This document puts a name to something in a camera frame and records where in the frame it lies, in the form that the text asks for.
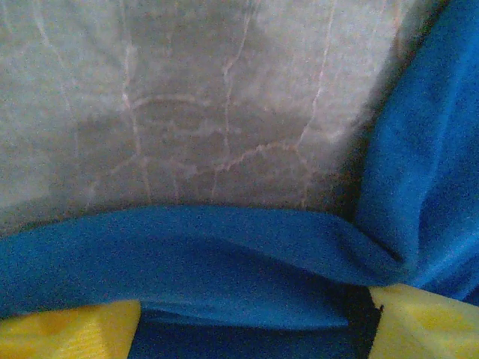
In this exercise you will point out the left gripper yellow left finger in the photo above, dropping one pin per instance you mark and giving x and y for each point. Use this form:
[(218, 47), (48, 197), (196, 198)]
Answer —
[(63, 333)]

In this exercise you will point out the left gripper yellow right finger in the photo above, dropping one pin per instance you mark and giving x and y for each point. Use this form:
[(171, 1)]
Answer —
[(426, 329)]

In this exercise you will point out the blue printed t-shirt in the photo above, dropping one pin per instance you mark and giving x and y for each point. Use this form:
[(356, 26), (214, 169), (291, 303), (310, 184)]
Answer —
[(224, 261)]

